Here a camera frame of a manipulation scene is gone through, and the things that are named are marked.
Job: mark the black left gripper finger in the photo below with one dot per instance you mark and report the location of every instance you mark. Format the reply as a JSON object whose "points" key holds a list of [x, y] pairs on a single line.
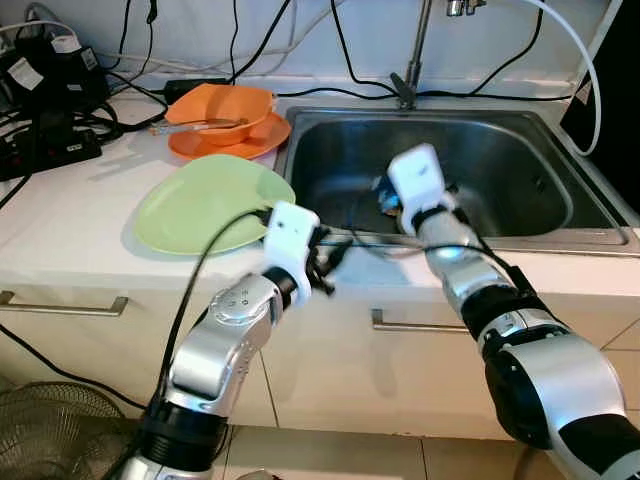
{"points": [[324, 280], [335, 250]]}

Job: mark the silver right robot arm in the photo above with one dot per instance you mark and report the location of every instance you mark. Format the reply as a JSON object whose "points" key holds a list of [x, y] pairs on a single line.
{"points": [[520, 340]]}

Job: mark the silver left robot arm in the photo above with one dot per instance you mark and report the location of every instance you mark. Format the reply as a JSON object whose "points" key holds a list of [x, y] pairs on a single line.
{"points": [[215, 350]]}

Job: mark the stainless steel kitchen sink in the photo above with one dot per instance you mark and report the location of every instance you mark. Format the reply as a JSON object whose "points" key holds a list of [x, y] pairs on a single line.
{"points": [[520, 150]]}

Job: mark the light green plate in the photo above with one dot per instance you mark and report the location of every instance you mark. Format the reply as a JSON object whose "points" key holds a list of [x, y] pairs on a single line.
{"points": [[210, 205]]}

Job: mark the orange plate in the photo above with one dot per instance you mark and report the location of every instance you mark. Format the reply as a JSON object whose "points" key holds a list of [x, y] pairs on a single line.
{"points": [[255, 148]]}

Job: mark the white cabinet door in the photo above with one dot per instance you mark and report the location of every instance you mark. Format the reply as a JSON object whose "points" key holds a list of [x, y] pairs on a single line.
{"points": [[400, 385], [80, 350]]}

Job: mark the chrome sink faucet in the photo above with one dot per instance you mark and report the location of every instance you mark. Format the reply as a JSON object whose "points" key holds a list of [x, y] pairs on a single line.
{"points": [[410, 60]]}

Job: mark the long brown grey utensil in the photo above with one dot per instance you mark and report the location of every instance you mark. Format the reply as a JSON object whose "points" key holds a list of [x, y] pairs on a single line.
{"points": [[200, 124]]}

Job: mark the orange bowl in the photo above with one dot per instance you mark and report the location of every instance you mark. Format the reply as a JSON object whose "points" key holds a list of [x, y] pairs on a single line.
{"points": [[225, 100]]}

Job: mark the flat black adapter box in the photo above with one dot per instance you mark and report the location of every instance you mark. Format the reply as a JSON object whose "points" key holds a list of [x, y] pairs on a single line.
{"points": [[200, 87]]}

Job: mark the black water dispenser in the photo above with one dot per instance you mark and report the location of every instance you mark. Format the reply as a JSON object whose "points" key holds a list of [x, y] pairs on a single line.
{"points": [[618, 100]]}

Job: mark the black power strip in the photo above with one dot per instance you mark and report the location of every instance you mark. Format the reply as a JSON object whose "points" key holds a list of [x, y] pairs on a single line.
{"points": [[45, 150]]}

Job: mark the black power adapter white label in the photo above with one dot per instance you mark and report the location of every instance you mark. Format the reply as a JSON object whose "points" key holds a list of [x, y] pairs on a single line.
{"points": [[18, 88], [70, 80]]}

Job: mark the metal fan grille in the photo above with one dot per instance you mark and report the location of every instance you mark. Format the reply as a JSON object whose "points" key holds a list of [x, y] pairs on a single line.
{"points": [[50, 430]]}

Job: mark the white plug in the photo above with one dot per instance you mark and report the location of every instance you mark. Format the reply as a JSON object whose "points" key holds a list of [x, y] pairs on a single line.
{"points": [[65, 44]]}

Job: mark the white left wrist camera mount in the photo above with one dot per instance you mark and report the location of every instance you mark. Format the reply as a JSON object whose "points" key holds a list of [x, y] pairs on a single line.
{"points": [[292, 240]]}

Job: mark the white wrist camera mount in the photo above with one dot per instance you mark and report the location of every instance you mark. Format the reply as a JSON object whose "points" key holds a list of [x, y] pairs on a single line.
{"points": [[418, 175], [292, 240]]}

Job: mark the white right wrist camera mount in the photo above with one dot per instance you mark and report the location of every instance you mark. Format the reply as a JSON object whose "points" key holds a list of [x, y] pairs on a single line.
{"points": [[418, 175]]}

